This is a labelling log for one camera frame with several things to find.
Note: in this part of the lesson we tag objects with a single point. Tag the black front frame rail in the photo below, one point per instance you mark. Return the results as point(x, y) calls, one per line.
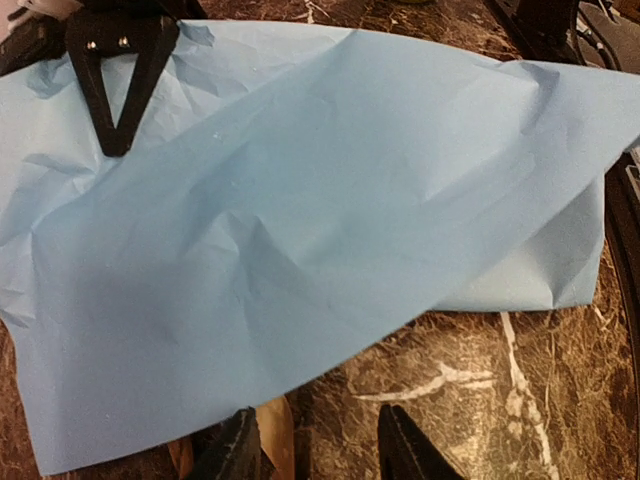
point(578, 124)

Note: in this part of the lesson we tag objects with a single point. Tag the beige satin ribbon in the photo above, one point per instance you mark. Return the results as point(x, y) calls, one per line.
point(276, 429)

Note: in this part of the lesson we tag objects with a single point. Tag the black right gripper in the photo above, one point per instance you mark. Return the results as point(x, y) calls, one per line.
point(39, 30)

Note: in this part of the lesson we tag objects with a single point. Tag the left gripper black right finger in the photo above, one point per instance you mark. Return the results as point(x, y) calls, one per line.
point(405, 452)

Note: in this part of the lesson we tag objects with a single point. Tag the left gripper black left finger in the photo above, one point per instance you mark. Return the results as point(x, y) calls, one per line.
point(236, 454)

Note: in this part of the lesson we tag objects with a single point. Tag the blue wrapping paper sheet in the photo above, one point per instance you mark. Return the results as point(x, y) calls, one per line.
point(294, 193)

